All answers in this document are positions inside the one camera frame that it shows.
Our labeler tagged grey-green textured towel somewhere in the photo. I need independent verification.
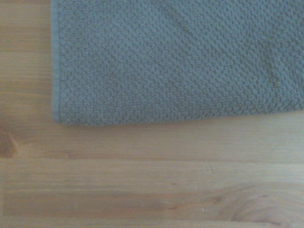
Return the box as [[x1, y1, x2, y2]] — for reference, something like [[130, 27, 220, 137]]
[[50, 0, 304, 126]]

